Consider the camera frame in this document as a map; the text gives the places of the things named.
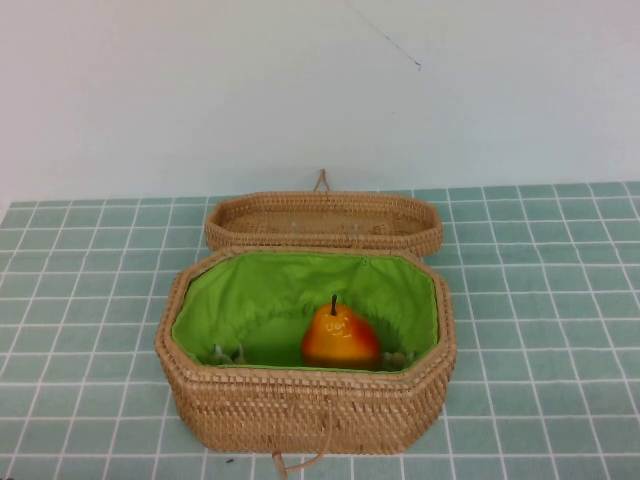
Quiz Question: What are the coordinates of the orange red toy pear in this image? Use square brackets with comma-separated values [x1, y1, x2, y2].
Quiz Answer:
[300, 293, 383, 372]

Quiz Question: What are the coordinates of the pale green liner tie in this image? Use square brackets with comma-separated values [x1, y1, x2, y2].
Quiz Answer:
[210, 343, 247, 366]
[381, 349, 417, 373]

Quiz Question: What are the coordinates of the woven rattan basket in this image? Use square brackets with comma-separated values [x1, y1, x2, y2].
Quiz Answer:
[154, 247, 458, 456]

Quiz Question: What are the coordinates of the tan cord basket loop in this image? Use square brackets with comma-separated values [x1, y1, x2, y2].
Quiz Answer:
[271, 399, 335, 476]

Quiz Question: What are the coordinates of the woven rattan basket lid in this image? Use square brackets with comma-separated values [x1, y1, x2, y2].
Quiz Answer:
[204, 188, 444, 252]

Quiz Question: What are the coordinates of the green fabric basket liner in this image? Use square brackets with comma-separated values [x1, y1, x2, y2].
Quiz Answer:
[170, 252, 440, 374]

